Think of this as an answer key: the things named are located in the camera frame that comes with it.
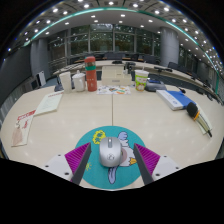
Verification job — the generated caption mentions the pale paper sheet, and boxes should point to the pale paper sheet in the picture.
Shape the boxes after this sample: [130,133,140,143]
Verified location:
[196,106,214,135]

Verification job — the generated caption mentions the ceiling lights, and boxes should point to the ceiling lights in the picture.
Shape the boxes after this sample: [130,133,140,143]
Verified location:
[6,0,224,74]

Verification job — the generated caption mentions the white printed paper sheet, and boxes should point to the white printed paper sheet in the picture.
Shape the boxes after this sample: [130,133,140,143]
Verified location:
[33,91,64,117]

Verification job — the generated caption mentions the red and white leaflet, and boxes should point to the red and white leaflet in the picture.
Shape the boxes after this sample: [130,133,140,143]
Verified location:
[11,109,37,148]

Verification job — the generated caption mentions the handheld microphone with black foam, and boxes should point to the handheld microphone with black foam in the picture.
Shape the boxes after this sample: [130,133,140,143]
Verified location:
[186,101,213,138]

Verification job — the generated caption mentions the white standing board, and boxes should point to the white standing board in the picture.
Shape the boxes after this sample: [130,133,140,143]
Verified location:
[35,70,47,88]

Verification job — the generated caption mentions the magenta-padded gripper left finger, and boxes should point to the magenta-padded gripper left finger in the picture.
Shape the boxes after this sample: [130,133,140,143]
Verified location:
[43,142,92,186]

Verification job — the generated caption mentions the white lidded mug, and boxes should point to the white lidded mug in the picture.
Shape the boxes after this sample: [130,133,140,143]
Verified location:
[71,70,87,93]

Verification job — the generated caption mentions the colourful printed leaflet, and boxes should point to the colourful printed leaflet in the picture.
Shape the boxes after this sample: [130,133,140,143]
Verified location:
[96,85,132,96]

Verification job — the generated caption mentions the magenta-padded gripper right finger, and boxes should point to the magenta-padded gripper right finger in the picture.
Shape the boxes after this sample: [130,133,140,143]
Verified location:
[133,143,183,186]

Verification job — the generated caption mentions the dark office chairs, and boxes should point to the dark office chairs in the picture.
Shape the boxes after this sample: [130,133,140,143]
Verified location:
[71,50,221,98]

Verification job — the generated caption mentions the blue and white book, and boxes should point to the blue and white book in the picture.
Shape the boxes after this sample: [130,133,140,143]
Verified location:
[155,89,198,112]

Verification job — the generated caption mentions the round teal cartoon mouse pad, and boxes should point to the round teal cartoon mouse pad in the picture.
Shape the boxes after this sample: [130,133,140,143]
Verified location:
[73,125,148,190]

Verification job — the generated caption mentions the silver computer mouse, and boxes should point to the silver computer mouse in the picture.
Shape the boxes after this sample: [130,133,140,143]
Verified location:
[99,136,123,168]

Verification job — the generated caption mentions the red drink bottle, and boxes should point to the red drink bottle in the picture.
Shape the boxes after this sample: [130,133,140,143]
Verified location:
[83,55,98,93]

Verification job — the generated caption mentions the white and green paper cup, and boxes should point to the white and green paper cup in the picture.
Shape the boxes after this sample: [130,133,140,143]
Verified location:
[134,69,150,93]

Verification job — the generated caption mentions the tall white cup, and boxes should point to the tall white cup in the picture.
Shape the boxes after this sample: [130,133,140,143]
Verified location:
[58,71,73,94]

